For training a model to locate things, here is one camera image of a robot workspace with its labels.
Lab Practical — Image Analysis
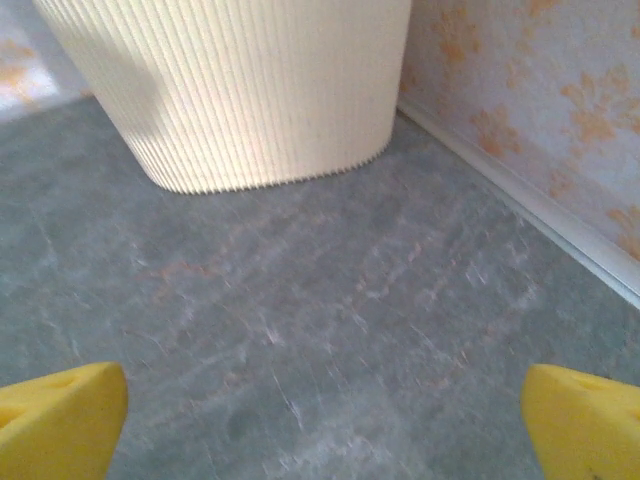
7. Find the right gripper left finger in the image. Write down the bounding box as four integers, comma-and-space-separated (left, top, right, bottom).
0, 362, 129, 480

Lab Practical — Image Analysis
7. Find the aluminium table edge rail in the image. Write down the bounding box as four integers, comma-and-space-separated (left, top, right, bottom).
397, 97, 640, 312

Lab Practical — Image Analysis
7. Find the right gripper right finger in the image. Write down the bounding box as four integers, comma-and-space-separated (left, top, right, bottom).
520, 363, 640, 480

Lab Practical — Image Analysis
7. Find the cream ribbed waste bin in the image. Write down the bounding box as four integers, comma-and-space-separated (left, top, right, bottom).
31, 0, 413, 195

